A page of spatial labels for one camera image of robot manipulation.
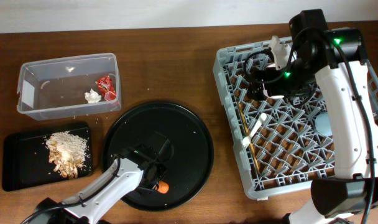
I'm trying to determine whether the white tissue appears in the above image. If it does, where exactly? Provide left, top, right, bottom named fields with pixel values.
left=84, top=89, right=102, bottom=103

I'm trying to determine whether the red snack wrapper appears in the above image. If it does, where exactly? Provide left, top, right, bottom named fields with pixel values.
left=96, top=75, right=116, bottom=101

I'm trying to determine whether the grey plastic dishwasher rack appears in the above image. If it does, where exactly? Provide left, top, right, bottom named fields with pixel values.
left=213, top=35, right=378, bottom=200

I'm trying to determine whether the round black tray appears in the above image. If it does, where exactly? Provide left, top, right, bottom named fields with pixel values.
left=101, top=101, right=214, bottom=212

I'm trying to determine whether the pile of rice and shells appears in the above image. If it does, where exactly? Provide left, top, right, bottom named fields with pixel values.
left=44, top=131, right=89, bottom=179

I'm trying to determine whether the blue plastic cup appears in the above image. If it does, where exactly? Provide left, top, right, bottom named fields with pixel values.
left=315, top=112, right=332, bottom=136

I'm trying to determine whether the black rectangular tray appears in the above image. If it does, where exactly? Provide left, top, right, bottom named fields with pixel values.
left=2, top=121, right=93, bottom=192

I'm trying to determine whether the orange carrot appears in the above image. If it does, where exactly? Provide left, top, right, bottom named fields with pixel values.
left=156, top=181, right=170, bottom=194

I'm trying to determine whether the white plastic fork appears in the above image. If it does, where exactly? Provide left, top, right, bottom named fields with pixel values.
left=242, top=113, right=267, bottom=149

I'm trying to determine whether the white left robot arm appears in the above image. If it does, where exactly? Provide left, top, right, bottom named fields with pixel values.
left=23, top=145, right=167, bottom=223

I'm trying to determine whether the clear plastic waste bin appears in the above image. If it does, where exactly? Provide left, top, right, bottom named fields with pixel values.
left=17, top=53, right=122, bottom=121

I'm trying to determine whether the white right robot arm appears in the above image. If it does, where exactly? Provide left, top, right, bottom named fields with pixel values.
left=243, top=9, right=378, bottom=223

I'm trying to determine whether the wooden chopstick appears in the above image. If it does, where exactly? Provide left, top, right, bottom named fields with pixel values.
left=238, top=103, right=262, bottom=174

